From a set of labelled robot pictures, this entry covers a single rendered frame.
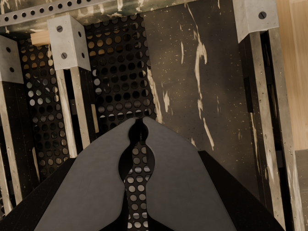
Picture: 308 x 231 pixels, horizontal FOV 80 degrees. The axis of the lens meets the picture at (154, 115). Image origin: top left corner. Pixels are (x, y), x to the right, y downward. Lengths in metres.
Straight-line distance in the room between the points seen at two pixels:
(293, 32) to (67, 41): 0.54
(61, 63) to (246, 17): 0.43
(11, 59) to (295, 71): 0.73
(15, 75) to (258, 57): 0.62
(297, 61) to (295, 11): 0.12
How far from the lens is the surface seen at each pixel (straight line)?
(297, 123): 0.56
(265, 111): 0.47
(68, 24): 0.54
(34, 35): 0.65
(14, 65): 0.66
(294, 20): 0.59
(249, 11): 0.49
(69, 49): 0.52
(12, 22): 0.65
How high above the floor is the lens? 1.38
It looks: 33 degrees down
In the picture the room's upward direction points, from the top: 176 degrees clockwise
